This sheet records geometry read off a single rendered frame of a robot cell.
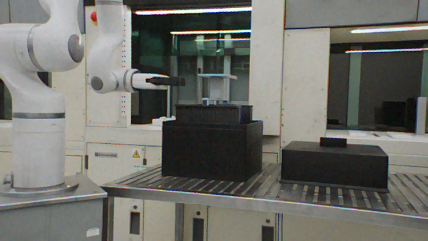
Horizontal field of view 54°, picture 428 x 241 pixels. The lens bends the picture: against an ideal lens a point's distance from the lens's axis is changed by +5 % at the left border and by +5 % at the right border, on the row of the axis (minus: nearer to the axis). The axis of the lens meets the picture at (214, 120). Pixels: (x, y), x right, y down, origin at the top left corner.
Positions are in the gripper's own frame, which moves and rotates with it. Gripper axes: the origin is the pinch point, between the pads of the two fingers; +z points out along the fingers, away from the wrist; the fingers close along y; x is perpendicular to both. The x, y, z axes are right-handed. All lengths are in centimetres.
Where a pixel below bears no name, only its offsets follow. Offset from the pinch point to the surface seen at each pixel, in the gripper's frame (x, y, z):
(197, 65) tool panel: 15, -113, -35
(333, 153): -21, 9, 52
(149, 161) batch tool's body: -34, -29, -25
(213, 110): -9.3, 10.9, 16.9
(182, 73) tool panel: 10, -118, -47
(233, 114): -10.4, 10.9, 23.4
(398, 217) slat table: -31, 30, 66
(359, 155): -21, 9, 59
